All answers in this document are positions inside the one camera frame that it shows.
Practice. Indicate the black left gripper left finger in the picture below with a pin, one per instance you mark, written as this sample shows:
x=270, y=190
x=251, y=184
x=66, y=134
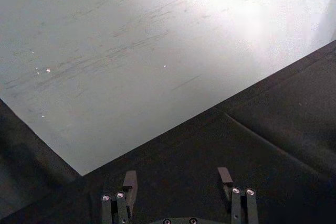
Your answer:
x=126, y=197

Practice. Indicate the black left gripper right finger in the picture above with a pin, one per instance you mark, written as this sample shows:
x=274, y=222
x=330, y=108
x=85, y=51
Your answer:
x=237, y=203

